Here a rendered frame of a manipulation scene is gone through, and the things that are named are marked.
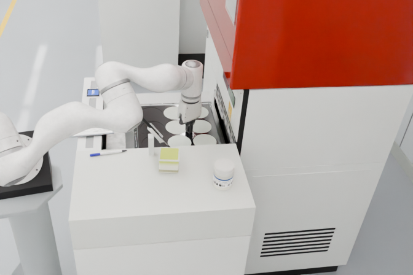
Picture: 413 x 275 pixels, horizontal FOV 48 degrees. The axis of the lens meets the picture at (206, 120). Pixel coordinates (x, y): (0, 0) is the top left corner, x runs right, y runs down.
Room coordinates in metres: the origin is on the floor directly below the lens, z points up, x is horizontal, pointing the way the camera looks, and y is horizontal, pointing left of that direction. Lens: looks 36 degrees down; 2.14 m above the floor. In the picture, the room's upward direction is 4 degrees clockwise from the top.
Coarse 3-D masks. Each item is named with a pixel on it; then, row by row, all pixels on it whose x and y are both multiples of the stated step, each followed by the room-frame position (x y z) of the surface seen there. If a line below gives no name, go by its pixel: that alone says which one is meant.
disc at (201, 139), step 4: (196, 136) 1.57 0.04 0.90; (200, 136) 1.57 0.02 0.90; (204, 136) 1.57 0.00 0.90; (208, 136) 1.58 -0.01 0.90; (212, 136) 1.58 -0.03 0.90; (196, 140) 1.55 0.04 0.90; (200, 140) 1.55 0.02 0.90; (204, 140) 1.55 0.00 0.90; (208, 140) 1.55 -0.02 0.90; (212, 140) 1.55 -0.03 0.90; (196, 144) 1.52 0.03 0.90; (200, 144) 1.52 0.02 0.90; (204, 144) 1.52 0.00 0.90; (208, 144) 1.52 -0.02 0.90; (212, 144) 1.52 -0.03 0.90
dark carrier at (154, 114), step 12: (144, 108) 1.75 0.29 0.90; (156, 108) 1.76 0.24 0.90; (156, 120) 1.66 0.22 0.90; (168, 120) 1.67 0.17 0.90; (144, 132) 1.57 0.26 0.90; (168, 132) 1.59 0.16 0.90; (192, 132) 1.60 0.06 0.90; (216, 132) 1.61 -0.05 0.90; (144, 144) 1.49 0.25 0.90; (156, 144) 1.50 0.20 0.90; (192, 144) 1.51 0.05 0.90
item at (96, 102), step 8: (88, 80) 1.85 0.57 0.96; (88, 88) 1.79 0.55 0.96; (88, 96) 1.72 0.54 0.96; (96, 96) 1.73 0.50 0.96; (88, 104) 1.66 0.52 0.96; (96, 104) 1.66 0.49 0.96; (88, 136) 1.44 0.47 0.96; (96, 136) 1.44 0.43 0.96; (80, 144) 1.39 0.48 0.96; (88, 144) 1.40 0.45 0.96; (96, 144) 1.39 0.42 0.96
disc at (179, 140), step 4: (172, 136) 1.56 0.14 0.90; (176, 136) 1.56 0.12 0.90; (180, 136) 1.56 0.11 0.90; (184, 136) 1.56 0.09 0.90; (168, 140) 1.53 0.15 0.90; (172, 140) 1.53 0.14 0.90; (176, 140) 1.53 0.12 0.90; (180, 140) 1.54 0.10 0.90; (184, 140) 1.54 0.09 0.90; (188, 140) 1.54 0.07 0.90; (168, 144) 1.50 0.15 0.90; (172, 144) 1.50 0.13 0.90; (176, 144) 1.51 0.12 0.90; (180, 144) 1.51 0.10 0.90; (184, 144) 1.51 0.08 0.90; (188, 144) 1.51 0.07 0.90
